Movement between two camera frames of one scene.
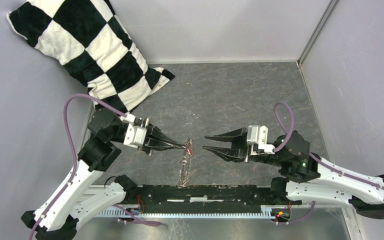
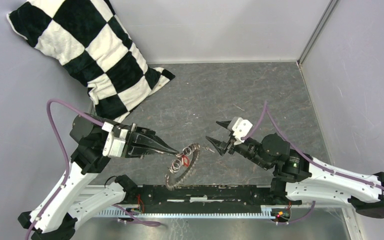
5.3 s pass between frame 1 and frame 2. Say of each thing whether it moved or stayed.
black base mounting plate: stayed
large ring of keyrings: moved
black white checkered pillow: stayed
